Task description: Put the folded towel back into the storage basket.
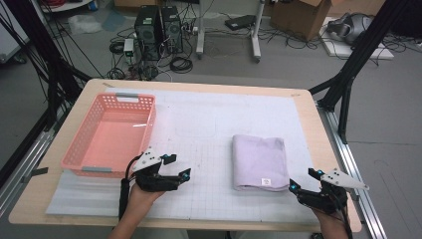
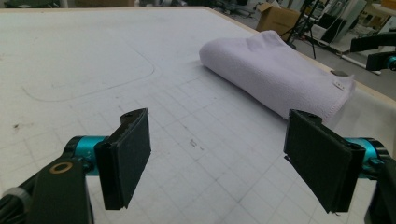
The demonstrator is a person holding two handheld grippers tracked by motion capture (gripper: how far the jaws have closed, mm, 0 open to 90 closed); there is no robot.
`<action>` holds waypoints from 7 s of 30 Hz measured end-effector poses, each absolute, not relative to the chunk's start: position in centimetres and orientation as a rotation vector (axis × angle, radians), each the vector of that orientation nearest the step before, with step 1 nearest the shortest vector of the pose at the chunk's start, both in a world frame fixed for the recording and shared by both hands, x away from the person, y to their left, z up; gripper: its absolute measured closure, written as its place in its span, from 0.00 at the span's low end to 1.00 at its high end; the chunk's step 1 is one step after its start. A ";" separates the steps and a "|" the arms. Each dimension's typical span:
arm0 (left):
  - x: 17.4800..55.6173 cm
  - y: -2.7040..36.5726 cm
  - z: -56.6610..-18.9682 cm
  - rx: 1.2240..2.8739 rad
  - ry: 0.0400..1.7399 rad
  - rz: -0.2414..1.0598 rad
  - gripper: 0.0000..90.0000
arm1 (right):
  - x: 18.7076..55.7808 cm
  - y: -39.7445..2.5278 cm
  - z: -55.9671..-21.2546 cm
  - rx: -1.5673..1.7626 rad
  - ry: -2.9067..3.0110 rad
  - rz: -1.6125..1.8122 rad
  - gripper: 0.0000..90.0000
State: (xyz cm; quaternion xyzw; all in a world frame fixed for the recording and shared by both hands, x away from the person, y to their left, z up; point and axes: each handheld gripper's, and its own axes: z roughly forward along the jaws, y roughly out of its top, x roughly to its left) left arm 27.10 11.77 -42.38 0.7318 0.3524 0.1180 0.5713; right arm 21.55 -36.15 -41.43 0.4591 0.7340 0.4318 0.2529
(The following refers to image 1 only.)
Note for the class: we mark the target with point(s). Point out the white metal stand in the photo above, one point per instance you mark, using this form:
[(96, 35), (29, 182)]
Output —
[(200, 33)]

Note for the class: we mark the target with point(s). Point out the person's left hand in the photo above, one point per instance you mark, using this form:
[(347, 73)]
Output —
[(144, 199)]

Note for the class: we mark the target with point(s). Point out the pink plastic basket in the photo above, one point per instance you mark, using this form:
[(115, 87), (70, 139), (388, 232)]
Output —
[(112, 146)]

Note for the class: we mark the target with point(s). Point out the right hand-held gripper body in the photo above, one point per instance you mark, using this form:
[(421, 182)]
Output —
[(341, 181)]

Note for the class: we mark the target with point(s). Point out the white round table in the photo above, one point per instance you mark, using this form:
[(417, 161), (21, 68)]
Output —
[(66, 7)]

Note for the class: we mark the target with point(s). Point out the small white device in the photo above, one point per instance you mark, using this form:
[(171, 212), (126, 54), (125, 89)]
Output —
[(128, 46)]

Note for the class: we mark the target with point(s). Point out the grey rounded appliance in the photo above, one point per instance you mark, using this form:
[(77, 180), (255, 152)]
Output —
[(351, 26)]

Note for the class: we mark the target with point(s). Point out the blue plastic sheet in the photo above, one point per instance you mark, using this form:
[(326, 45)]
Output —
[(112, 20)]

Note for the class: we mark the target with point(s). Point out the white printed towel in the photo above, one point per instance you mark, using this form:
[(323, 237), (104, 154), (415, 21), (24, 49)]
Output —
[(258, 159)]

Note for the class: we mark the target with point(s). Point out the black computer tower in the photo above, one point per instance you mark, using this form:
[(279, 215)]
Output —
[(172, 30), (147, 30)]

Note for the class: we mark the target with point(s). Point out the aluminium rail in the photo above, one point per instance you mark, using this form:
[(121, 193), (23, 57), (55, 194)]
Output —
[(348, 159), (33, 156)]

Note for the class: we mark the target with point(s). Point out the white grid mat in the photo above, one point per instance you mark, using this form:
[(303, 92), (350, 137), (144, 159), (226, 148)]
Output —
[(205, 132)]

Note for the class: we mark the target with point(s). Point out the white foam board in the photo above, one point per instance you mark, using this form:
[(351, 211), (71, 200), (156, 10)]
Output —
[(338, 49)]

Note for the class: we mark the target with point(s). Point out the person's right hand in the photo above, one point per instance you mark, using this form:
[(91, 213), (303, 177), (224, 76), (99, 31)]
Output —
[(331, 225)]

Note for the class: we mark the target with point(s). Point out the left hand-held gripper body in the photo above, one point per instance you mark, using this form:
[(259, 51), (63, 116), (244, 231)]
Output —
[(147, 162)]

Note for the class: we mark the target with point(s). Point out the black flat device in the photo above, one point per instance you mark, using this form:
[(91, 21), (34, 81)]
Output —
[(240, 22)]

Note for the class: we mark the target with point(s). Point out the cardboard box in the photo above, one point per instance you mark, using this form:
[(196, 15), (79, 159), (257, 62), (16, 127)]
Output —
[(298, 16)]

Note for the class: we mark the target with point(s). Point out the grey metal bracket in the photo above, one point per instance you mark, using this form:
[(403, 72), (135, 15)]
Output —
[(356, 196), (38, 172)]

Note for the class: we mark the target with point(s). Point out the clear plastic bag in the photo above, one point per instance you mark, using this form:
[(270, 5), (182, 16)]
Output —
[(83, 25)]

